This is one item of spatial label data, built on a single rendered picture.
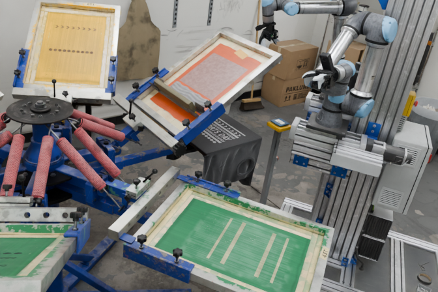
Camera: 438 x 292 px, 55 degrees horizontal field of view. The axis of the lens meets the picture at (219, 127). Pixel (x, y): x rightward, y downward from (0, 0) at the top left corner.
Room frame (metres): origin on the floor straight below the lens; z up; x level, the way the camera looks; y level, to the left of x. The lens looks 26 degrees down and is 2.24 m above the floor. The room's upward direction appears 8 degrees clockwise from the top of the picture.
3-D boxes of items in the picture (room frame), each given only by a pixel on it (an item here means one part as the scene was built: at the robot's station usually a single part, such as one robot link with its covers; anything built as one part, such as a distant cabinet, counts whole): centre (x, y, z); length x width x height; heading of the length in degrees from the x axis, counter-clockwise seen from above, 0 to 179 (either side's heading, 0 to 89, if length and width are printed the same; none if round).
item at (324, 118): (2.25, -0.62, 1.31); 0.15 x 0.15 x 0.10
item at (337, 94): (1.97, -0.53, 1.56); 0.11 x 0.08 x 0.11; 49
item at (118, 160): (2.22, 0.39, 0.89); 1.24 x 0.06 x 0.06; 132
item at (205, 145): (2.55, 0.03, 0.95); 0.48 x 0.44 x 0.01; 132
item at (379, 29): (2.16, -0.72, 1.63); 0.15 x 0.12 x 0.55; 49
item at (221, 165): (2.41, -0.09, 0.79); 0.46 x 0.09 x 0.33; 132
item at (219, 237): (1.52, -0.01, 1.05); 1.08 x 0.61 x 0.23; 72
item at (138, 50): (4.33, 0.97, 1.06); 0.53 x 0.07 x 1.05; 132
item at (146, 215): (1.61, 0.27, 0.90); 1.24 x 0.06 x 0.06; 72
